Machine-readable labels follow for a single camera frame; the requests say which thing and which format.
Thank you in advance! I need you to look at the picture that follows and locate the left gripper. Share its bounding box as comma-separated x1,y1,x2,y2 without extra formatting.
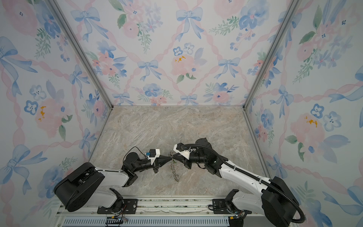
133,155,172,175

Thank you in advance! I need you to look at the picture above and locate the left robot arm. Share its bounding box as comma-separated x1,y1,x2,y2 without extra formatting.
54,149,172,214

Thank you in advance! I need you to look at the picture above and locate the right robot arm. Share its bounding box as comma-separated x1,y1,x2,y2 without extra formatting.
173,138,306,227

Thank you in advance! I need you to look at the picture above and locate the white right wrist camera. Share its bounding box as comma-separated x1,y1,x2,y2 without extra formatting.
173,143,190,160

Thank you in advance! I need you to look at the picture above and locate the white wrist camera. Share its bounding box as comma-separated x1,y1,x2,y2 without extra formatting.
173,143,190,160
145,149,160,165

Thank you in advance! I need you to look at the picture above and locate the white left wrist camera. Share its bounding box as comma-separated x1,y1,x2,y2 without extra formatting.
145,149,160,165

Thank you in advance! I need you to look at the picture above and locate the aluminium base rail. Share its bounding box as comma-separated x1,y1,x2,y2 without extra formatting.
51,196,272,227

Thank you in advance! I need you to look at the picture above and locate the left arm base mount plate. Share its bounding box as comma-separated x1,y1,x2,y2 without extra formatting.
97,188,139,215

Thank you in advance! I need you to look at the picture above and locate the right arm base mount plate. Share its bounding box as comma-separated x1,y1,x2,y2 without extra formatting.
208,189,252,218

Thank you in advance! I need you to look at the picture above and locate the aluminium corner post left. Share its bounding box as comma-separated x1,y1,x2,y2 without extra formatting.
45,0,113,109

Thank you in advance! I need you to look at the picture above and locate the aluminium corner post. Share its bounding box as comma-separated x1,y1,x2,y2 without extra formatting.
243,0,300,111
45,0,113,109

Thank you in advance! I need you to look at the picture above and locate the aluminium corner post right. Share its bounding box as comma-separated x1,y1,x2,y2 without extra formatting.
243,0,300,111

